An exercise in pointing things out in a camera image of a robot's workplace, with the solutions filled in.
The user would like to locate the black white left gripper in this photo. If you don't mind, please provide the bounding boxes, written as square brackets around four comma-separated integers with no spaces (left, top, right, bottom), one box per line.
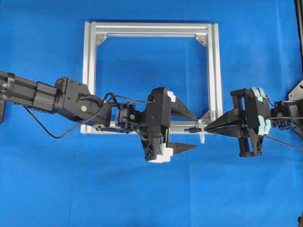
[138,87,198,163]

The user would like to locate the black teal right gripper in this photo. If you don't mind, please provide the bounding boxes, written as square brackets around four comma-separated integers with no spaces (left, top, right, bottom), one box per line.
[205,87,271,157]

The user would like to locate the black wire with plug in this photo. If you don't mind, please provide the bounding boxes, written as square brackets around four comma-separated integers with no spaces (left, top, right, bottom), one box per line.
[184,125,303,150]

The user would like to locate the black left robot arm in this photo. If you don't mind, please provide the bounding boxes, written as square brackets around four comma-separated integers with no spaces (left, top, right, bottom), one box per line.
[0,72,197,163]

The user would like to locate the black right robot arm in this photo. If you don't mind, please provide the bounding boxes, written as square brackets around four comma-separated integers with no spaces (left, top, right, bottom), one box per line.
[205,87,303,157]

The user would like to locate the white string loop tie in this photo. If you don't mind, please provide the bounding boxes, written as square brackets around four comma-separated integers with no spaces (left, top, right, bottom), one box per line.
[196,119,205,144]

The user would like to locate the grey right base plate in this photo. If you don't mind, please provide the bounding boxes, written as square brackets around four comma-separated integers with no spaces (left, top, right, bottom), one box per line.
[288,80,303,101]

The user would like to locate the silver aluminium extrusion frame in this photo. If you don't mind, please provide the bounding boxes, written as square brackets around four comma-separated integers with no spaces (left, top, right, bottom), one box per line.
[82,21,223,125]

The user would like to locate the black vertical post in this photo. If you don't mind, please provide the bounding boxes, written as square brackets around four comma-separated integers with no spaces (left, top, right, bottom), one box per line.
[294,0,303,45]

